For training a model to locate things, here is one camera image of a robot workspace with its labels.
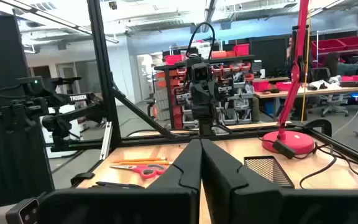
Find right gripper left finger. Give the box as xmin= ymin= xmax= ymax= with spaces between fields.
xmin=38 ymin=139 xmax=203 ymax=224

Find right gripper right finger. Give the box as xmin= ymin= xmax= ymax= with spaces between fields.
xmin=201 ymin=139 xmax=358 ymax=224

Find red handled scissors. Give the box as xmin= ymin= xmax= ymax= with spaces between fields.
xmin=109 ymin=164 xmax=168 ymax=180

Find orange pencil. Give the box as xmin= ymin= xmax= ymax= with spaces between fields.
xmin=118 ymin=160 xmax=174 ymax=166
xmin=112 ymin=157 xmax=168 ymax=164

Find black pen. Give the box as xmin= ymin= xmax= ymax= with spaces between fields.
xmin=95 ymin=181 xmax=146 ymax=190

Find black mesh desk organizer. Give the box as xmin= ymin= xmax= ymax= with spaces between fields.
xmin=243 ymin=155 xmax=296 ymax=189

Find grey office chair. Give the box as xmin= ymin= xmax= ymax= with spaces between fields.
xmin=308 ymin=67 xmax=351 ymax=118

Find parts shelf with red bins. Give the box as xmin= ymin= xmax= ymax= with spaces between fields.
xmin=153 ymin=43 xmax=257 ymax=130

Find red desk lamp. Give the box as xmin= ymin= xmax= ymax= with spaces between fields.
xmin=261 ymin=0 xmax=316 ymax=156

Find person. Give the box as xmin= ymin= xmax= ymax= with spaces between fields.
xmin=285 ymin=34 xmax=296 ymax=71
xmin=325 ymin=52 xmax=358 ymax=77

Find wooden background desk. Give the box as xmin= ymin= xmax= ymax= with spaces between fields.
xmin=252 ymin=81 xmax=358 ymax=138

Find rack with red bins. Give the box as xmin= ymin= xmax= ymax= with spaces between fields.
xmin=310 ymin=28 xmax=358 ymax=68

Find black curtain panel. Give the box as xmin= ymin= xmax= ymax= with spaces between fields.
xmin=0 ymin=14 xmax=55 ymax=213

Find black lamp power cable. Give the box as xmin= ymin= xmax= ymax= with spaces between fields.
xmin=256 ymin=136 xmax=358 ymax=190

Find black aluminium table frame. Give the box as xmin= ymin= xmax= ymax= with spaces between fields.
xmin=44 ymin=0 xmax=358 ymax=188

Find yellow hanging cable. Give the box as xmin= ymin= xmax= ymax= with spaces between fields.
xmin=300 ymin=9 xmax=312 ymax=123

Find grey camera box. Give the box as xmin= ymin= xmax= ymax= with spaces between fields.
xmin=5 ymin=197 xmax=40 ymax=224

